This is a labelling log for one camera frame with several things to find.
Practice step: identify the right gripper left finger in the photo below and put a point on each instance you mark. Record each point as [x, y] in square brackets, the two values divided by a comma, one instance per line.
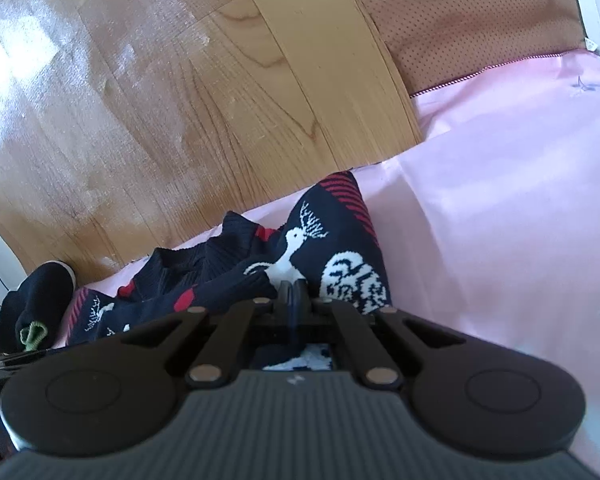
[240, 332]

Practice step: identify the pink bed sheet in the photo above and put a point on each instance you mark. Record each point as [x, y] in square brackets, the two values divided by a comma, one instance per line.
[492, 225]

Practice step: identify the wooden headboard panel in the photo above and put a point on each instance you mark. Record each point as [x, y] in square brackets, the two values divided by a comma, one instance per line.
[126, 125]

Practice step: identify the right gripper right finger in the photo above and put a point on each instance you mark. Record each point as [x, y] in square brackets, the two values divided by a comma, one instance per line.
[349, 336]

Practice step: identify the folded black green sweater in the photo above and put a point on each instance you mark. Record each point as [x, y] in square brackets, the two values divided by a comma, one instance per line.
[31, 315]

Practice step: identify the brown mesh pillow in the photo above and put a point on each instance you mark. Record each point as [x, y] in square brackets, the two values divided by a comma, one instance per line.
[434, 42]

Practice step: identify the navy reindeer pattern sweater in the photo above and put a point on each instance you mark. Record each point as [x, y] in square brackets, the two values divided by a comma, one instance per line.
[328, 241]

